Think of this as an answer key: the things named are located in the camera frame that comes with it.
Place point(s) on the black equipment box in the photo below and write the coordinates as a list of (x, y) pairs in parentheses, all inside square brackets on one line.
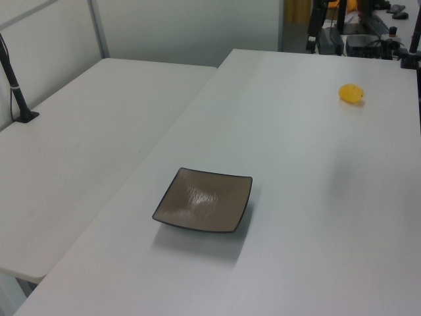
[(360, 42)]

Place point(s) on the brown square ceramic plate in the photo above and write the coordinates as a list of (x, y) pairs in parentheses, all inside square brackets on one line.
[(204, 200)]

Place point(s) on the dark grey equipment box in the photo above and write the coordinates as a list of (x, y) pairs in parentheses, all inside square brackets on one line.
[(329, 41)]

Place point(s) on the black camera stand pole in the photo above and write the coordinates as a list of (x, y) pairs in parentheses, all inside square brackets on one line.
[(16, 92)]

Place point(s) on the yellow potato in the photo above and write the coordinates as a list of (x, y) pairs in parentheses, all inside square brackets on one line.
[(351, 93)]

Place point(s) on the orange background object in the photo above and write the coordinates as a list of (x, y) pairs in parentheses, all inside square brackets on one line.
[(352, 5)]

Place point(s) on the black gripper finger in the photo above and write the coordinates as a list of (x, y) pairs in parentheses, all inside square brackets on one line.
[(341, 16), (314, 28)]

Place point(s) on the black clamped camera stand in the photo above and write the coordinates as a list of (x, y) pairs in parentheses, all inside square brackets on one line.
[(409, 61)]

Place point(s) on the black computer keyboard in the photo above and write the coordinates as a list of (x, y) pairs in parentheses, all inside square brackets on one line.
[(375, 23)]

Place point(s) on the yellow door panel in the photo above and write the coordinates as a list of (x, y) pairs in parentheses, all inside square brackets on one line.
[(297, 11)]

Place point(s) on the black desk items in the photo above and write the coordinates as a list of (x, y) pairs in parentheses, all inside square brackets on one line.
[(399, 14)]

